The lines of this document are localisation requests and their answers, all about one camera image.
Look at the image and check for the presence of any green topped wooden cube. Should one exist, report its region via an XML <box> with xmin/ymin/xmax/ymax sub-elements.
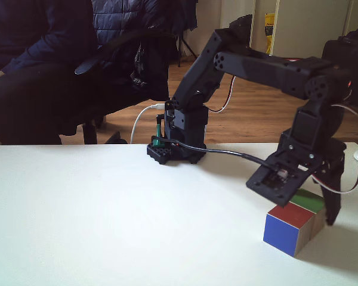
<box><xmin>289</xmin><ymin>188</ymin><xmax>329</xmax><ymax>238</ymax></box>

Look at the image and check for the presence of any red and blue cube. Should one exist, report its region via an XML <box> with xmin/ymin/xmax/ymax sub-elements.
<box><xmin>263</xmin><ymin>201</ymin><xmax>314</xmax><ymax>257</ymax></box>

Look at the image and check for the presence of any yellow bag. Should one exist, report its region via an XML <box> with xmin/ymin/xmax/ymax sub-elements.
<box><xmin>264</xmin><ymin>12</ymin><xmax>276</xmax><ymax>56</ymax></box>

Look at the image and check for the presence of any white door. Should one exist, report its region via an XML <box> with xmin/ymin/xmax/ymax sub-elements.
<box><xmin>268</xmin><ymin>0</ymin><xmax>354</xmax><ymax>60</ymax></box>

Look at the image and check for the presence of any white framed mirror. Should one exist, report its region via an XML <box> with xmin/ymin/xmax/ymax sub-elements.
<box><xmin>219</xmin><ymin>0</ymin><xmax>257</xmax><ymax>29</ymax></box>

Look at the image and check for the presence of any black tripod stand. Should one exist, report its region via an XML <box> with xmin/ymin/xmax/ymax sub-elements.
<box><xmin>177</xmin><ymin>29</ymin><xmax>198</xmax><ymax>68</ymax></box>

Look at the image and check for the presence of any green table clamp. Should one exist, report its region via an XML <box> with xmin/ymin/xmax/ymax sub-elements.
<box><xmin>151</xmin><ymin>124</ymin><xmax>168</xmax><ymax>148</ymax></box>

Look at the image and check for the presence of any black shiny bag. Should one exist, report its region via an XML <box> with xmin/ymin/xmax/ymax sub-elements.
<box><xmin>131</xmin><ymin>38</ymin><xmax>170</xmax><ymax>101</ymax></box>

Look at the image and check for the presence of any dark blue quilted jacket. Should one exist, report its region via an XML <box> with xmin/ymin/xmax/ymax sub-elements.
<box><xmin>91</xmin><ymin>0</ymin><xmax>198</xmax><ymax>39</ymax></box>

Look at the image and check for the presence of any black office chair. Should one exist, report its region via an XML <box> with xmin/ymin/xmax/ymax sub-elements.
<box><xmin>56</xmin><ymin>28</ymin><xmax>181</xmax><ymax>145</ymax></box>

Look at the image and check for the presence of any person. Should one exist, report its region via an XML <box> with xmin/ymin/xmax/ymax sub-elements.
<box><xmin>0</xmin><ymin>0</ymin><xmax>144</xmax><ymax>145</ymax></box>

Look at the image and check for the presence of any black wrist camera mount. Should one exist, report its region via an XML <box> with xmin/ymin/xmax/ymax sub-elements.
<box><xmin>246</xmin><ymin>129</ymin><xmax>320</xmax><ymax>209</ymax></box>

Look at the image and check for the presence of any black camera cable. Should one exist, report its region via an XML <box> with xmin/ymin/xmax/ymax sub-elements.
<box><xmin>165</xmin><ymin>138</ymin><xmax>280</xmax><ymax>172</ymax></box>

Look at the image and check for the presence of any white usb cable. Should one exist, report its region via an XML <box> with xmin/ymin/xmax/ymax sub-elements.
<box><xmin>130</xmin><ymin>103</ymin><xmax>166</xmax><ymax>145</ymax></box>

